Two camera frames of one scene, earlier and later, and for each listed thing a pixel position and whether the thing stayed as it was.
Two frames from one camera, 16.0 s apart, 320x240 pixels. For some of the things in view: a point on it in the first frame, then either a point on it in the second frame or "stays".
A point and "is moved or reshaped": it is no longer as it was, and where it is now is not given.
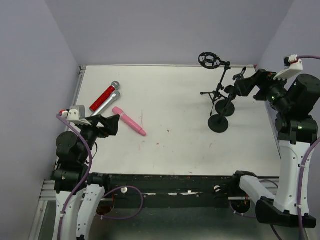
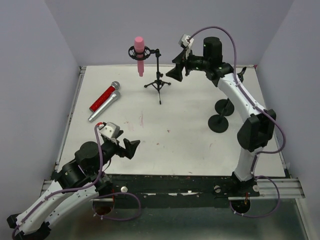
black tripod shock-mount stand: (212, 61) is moved or reshaped
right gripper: (258, 80) → (185, 64)
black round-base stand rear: (221, 105) stays
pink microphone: (128, 121) → (139, 47)
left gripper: (99, 127) → (120, 148)
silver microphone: (106, 104) stays
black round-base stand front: (218, 123) stays
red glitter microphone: (104, 96) stays
